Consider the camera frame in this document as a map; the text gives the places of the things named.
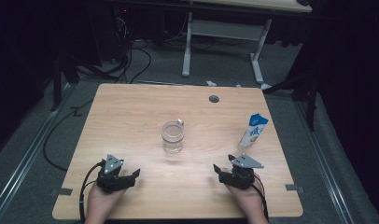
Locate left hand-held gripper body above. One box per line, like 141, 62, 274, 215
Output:
96, 153, 131, 194

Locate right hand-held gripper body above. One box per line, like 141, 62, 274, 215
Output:
218, 153, 265, 190

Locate blue and white bag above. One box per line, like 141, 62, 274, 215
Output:
238, 112, 270, 149

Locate clear glass jar with lid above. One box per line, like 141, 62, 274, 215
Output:
161, 118, 186, 155

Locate person's right hand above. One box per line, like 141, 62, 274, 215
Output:
226, 175, 267, 220

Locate person's left hand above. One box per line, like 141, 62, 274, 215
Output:
84, 186, 125, 224

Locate black stand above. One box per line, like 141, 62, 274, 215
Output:
49, 52, 80, 112
265, 62, 323, 132

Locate white-framed desk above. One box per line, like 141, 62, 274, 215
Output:
181, 0, 313, 86

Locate left hand-held gripper cable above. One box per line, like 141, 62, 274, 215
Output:
78, 161, 105, 224

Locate hand-held gripper cable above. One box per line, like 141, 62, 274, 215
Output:
78, 161, 105, 224
251, 174, 270, 222

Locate right hand-held gripper cable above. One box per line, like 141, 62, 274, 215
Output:
251, 174, 270, 222

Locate long black floor cable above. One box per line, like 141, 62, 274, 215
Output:
42, 99, 95, 172

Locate metal floor rail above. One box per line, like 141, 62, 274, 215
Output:
0, 82, 77, 218
294, 101, 355, 224

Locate bundle of black cables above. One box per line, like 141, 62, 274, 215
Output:
111, 12, 153, 84

